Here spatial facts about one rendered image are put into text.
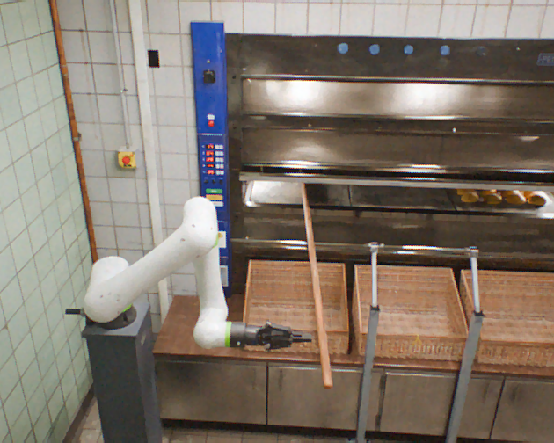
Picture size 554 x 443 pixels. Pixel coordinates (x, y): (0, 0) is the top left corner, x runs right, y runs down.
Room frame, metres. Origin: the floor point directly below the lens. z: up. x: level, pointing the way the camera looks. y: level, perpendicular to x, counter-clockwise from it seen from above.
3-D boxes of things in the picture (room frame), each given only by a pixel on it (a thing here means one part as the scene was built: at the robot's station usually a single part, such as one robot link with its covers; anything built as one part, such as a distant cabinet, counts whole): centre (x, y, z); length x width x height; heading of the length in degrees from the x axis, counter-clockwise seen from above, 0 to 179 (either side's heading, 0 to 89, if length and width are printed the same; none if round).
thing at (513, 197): (3.10, -1.31, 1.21); 0.61 x 0.48 x 0.06; 177
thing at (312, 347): (2.45, -0.11, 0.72); 0.56 x 0.49 x 0.28; 88
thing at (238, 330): (1.60, 0.13, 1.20); 0.12 x 0.06 x 0.09; 178
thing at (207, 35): (3.67, 0.29, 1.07); 1.93 x 0.16 x 2.15; 177
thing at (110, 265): (1.67, 0.60, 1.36); 0.16 x 0.13 x 0.19; 7
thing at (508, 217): (2.71, -0.71, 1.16); 1.80 x 0.06 x 0.04; 87
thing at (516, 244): (2.69, -0.71, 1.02); 1.79 x 0.11 x 0.19; 87
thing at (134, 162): (2.73, 0.79, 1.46); 0.10 x 0.07 x 0.10; 87
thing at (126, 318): (1.69, 0.66, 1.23); 0.26 x 0.15 x 0.06; 88
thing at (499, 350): (2.39, -1.32, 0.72); 0.56 x 0.49 x 0.28; 88
